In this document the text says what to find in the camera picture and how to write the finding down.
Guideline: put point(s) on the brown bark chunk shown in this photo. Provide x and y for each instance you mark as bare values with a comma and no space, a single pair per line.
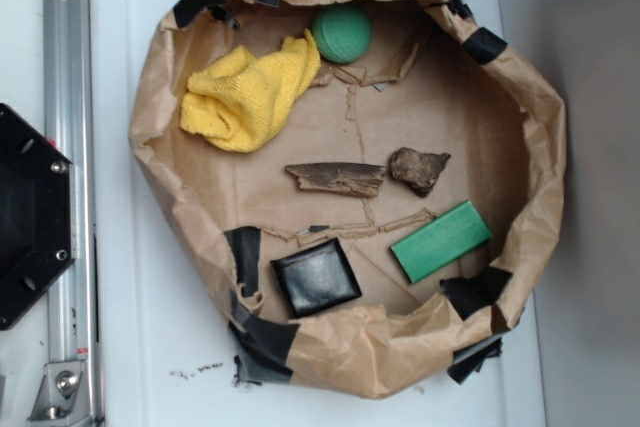
419,171

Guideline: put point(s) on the metal corner bracket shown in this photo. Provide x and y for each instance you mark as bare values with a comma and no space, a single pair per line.
63,396

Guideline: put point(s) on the green foam ball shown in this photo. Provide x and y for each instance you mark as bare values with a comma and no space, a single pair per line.
342,33

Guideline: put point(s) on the green rectangular block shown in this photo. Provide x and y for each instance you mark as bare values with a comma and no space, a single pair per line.
442,241

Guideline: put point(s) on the black box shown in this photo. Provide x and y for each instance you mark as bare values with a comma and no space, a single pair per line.
316,279

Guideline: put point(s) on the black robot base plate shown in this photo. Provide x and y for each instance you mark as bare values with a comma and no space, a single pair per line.
36,216

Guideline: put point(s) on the yellow microfiber cloth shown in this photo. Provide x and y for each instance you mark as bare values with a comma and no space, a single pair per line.
241,102

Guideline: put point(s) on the flat brown wood piece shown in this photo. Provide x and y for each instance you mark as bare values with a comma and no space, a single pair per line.
341,178

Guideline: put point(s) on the brown paper bag bin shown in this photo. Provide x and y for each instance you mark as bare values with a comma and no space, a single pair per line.
433,81

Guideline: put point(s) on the aluminium extrusion rail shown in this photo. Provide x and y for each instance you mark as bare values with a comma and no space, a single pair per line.
73,327

